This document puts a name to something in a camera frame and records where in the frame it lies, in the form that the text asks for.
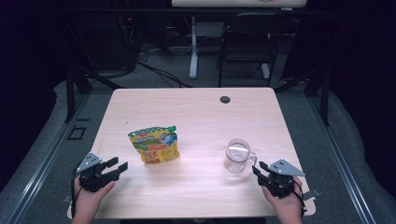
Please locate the black metal stand frame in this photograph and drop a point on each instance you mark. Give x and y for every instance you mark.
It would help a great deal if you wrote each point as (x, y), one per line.
(71, 93)
(325, 99)

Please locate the black chair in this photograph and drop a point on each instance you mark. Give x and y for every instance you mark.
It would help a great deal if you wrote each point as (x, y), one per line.
(249, 34)

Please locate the person's left hand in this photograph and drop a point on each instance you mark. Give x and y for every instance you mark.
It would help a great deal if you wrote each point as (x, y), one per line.
(87, 202)

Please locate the grey tape strip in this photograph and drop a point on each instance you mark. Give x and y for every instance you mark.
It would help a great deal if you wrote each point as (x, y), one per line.
(66, 198)
(312, 194)

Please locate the white-legged background desk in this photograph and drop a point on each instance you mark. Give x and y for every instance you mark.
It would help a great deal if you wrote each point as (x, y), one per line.
(194, 56)

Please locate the person's right hand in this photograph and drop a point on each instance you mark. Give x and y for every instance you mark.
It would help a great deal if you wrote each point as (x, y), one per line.
(288, 207)

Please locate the dark equipment cabinet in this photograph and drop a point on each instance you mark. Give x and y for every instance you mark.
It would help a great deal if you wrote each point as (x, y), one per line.
(102, 43)

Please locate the aluminium floor rail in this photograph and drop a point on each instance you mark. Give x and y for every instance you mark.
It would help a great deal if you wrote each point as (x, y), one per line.
(49, 158)
(342, 161)

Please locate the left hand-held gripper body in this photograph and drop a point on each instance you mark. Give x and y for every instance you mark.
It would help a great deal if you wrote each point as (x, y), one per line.
(93, 179)

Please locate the colourful snack pouch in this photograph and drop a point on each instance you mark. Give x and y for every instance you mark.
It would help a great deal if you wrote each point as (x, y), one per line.
(155, 146)

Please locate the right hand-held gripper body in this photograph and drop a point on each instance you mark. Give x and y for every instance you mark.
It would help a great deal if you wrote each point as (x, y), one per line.
(281, 183)

